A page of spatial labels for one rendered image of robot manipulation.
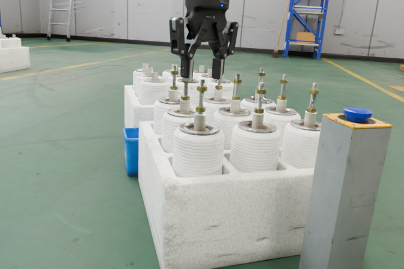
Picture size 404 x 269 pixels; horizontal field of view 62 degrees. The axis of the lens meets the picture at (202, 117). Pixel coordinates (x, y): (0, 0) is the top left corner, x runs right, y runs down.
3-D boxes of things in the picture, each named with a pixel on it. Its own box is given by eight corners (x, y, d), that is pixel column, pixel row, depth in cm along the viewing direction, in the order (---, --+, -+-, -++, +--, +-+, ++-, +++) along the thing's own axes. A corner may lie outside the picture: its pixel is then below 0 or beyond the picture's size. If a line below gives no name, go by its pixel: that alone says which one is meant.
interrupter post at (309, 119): (311, 125, 71) (313, 110, 70) (317, 128, 69) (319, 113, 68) (300, 125, 70) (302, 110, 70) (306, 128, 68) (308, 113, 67)
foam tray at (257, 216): (261, 172, 107) (268, 117, 102) (344, 248, 71) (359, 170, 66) (137, 181, 96) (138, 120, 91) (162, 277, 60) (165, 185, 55)
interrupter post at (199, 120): (193, 132, 61) (194, 114, 61) (192, 128, 64) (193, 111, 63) (206, 132, 62) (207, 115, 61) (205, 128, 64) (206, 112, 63)
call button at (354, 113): (357, 118, 53) (359, 105, 53) (376, 125, 50) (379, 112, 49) (335, 119, 52) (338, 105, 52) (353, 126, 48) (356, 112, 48)
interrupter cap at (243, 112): (238, 108, 82) (238, 105, 82) (258, 116, 76) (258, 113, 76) (211, 110, 78) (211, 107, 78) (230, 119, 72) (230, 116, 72)
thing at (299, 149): (306, 193, 80) (318, 119, 75) (328, 214, 71) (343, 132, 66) (269, 194, 78) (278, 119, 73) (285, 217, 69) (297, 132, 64)
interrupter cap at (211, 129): (179, 136, 59) (179, 132, 59) (179, 123, 66) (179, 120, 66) (222, 137, 59) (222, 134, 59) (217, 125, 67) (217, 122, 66)
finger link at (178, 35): (174, 16, 55) (179, 51, 57) (165, 18, 54) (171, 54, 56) (183, 16, 53) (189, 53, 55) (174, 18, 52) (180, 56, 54)
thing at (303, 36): (312, 43, 623) (314, 32, 618) (314, 44, 599) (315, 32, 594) (295, 42, 628) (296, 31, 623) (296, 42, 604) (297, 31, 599)
